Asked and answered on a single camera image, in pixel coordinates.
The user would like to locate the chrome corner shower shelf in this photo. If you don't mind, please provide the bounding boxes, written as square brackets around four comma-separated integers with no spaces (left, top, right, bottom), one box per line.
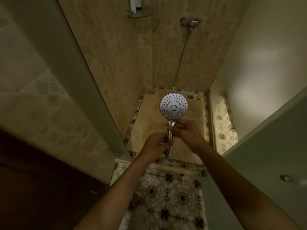
[127,7,159,18]

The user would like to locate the person's left hand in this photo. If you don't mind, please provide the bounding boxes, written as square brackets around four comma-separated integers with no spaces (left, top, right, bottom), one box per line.
[140,134,175,161]

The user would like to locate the person's right forearm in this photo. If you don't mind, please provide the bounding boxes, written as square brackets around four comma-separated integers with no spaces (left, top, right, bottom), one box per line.
[194,141,303,230]

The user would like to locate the person's left forearm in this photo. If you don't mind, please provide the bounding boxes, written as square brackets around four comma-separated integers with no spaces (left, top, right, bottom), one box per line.
[74,151,160,230]

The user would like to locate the chrome handheld shower head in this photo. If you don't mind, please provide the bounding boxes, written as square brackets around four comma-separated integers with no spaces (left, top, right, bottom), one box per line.
[159,92,190,159]

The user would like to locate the chrome door knob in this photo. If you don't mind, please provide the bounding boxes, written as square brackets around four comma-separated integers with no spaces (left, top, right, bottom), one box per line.
[279,174,307,186]

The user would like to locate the metal shower hose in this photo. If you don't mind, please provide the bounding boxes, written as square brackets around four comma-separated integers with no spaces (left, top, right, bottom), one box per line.
[172,27,196,111]

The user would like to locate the glass shower door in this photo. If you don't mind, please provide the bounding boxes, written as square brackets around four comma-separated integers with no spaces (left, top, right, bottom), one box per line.
[200,87,307,230]

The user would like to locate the person's right hand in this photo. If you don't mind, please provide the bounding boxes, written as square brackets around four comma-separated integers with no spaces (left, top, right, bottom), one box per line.
[167,118,207,151]

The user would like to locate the chrome shower mixer valve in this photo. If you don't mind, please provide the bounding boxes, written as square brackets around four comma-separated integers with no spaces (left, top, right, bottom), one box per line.
[180,18,201,28]

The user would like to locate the glass shower panel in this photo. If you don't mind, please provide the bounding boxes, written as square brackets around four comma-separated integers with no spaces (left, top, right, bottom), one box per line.
[0,0,131,185]

